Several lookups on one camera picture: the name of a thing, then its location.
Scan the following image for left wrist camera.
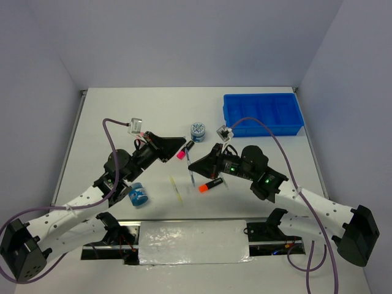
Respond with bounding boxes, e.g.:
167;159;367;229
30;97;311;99
127;118;143;135

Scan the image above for blue divided plastic bin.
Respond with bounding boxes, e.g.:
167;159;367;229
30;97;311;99
223;93;304;136

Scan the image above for blue labelled tub lying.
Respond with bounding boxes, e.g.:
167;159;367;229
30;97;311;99
128;183;149;207

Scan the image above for blue patterned round jar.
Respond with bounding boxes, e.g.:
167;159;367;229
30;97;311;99
190;122;206;143

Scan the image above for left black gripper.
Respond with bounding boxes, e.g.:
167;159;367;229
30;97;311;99
126;131;186;183

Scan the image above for silver foil plate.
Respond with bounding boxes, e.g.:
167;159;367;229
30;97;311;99
138;220;252;265

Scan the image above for yellow gel pen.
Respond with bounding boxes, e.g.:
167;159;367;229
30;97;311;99
169;176;183;206

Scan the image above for orange black highlighter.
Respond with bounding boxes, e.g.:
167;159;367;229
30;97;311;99
198;178;223;193

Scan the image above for pink black highlighter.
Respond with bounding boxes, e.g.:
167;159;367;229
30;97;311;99
176;140;195;160

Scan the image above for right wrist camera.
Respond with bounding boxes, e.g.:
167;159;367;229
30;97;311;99
216;126;234;149

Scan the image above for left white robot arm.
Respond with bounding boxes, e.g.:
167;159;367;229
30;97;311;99
1;132;186;284

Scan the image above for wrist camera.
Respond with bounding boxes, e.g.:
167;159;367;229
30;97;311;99
216;126;234;149
127;118;143;135

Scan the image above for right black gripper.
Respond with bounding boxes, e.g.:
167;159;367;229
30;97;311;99
188;143;255;180

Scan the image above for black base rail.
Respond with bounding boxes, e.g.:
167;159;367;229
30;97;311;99
81;219;305;266

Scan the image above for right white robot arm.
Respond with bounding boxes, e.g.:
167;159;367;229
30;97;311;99
188;143;380;267

